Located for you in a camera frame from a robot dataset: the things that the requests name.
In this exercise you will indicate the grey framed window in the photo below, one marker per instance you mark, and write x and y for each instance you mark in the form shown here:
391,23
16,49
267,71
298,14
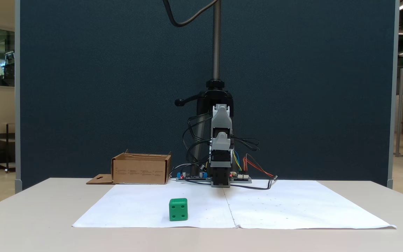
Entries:
4,56

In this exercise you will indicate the black and grey tripod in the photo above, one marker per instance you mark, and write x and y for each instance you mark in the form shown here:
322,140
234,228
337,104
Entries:
216,42

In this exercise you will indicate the blue power circuit board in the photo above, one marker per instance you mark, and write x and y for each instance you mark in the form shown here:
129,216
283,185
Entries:
191,176

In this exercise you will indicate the green die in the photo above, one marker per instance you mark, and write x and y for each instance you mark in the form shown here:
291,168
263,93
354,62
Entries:
178,210

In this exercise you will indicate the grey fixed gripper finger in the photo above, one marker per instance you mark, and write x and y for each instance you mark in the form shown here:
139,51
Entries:
221,144

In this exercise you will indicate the brown cardboard box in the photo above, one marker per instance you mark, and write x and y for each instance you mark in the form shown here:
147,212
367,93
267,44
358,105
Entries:
140,171

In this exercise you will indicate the black shelf cart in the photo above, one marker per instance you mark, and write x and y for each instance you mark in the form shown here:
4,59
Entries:
6,140

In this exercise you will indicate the circuit board with red light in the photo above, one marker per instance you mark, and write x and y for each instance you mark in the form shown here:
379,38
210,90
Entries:
241,179

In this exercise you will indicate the dark blue partition panel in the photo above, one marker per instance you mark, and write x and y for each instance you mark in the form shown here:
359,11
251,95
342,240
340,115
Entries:
82,87

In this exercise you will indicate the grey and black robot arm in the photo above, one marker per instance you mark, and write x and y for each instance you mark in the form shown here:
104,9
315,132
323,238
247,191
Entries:
220,119

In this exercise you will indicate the white paper sheet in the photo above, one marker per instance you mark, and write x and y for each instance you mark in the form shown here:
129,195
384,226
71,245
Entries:
303,206
142,206

